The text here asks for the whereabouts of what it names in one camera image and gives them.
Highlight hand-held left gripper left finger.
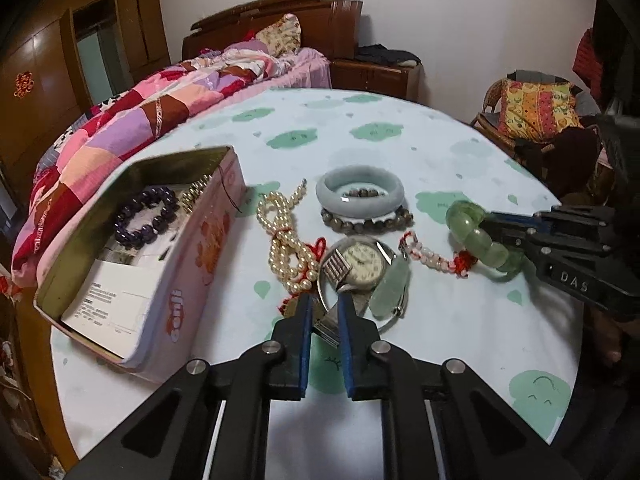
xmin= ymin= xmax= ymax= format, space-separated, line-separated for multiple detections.
xmin=65 ymin=292 xmax=316 ymax=480

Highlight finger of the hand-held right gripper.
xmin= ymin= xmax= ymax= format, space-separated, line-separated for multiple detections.
xmin=487 ymin=204 xmax=621 ymax=241
xmin=481 ymin=222 xmax=640 ymax=322

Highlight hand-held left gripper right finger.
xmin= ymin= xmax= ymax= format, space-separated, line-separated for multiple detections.
xmin=336 ymin=292 xmax=581 ymax=480

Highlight thin silver bangle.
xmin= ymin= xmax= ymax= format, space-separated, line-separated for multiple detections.
xmin=316 ymin=279 xmax=409 ymax=333

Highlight green bead bracelet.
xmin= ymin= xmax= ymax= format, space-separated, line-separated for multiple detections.
xmin=445 ymin=201 xmax=528 ymax=281

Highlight silver wristwatch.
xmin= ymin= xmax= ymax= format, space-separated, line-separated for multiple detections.
xmin=312 ymin=236 xmax=401 ymax=348

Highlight pearl necklace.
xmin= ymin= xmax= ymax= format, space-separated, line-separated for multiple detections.
xmin=256 ymin=178 xmax=321 ymax=296

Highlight grey bead bracelet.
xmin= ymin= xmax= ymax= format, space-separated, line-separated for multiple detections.
xmin=322 ymin=186 xmax=416 ymax=235

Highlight pink tin box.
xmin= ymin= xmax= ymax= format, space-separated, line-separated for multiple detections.
xmin=33 ymin=146 xmax=247 ymax=373

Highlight pale jade bangle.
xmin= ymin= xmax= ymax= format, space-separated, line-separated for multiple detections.
xmin=316 ymin=166 xmax=405 ymax=221

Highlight dark cloth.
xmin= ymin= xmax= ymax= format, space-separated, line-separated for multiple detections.
xmin=515 ymin=127 xmax=601 ymax=197

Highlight colourful patterned cushion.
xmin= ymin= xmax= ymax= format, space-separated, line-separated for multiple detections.
xmin=500 ymin=79 xmax=583 ymax=143

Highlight red hanging garment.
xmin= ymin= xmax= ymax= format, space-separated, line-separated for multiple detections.
xmin=572 ymin=27 xmax=601 ymax=91

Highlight wicker chair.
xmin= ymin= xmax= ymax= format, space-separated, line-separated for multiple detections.
xmin=470 ymin=69 xmax=601 ymax=201

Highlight wooden nightstand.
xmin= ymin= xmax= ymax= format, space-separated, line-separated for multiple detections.
xmin=330 ymin=57 xmax=421 ymax=102

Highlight dark folded clothes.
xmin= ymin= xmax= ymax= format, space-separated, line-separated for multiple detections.
xmin=355 ymin=45 xmax=421 ymax=67

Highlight pink bedsheet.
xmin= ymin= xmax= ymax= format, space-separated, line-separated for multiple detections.
xmin=265 ymin=47 xmax=333 ymax=88

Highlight wooden bed headboard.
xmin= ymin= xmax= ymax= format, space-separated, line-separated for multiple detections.
xmin=181 ymin=0 xmax=364 ymax=61

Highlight patchwork quilt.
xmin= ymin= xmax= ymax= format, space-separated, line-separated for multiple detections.
xmin=11 ymin=42 xmax=296 ymax=288

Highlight floral pillow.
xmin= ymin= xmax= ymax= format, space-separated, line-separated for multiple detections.
xmin=255 ymin=13 xmax=302 ymax=56

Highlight wooden wardrobe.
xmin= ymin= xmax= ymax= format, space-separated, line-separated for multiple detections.
xmin=0 ymin=0 xmax=173 ymax=201

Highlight gold bead bracelet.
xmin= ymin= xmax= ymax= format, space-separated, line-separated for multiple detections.
xmin=180 ymin=174 xmax=213 ymax=213

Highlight purple bead bracelet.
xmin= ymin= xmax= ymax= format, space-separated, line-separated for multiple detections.
xmin=114 ymin=186 xmax=180 ymax=247

